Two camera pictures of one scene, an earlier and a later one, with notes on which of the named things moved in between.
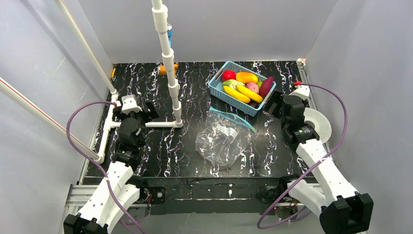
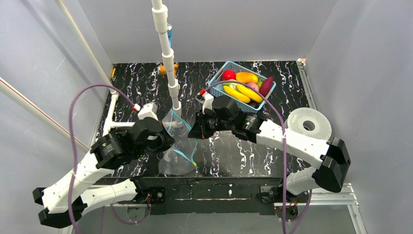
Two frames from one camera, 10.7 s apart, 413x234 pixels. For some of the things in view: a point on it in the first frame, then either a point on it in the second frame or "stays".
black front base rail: (207, 196) stays
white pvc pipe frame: (160, 14) stays
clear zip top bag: (223, 138) to (181, 157)
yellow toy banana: (250, 94) stays
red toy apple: (228, 74) stays
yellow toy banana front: (235, 95) stays
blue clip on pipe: (170, 33) stays
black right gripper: (281, 100) to (200, 128)
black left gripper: (141, 112) to (164, 140)
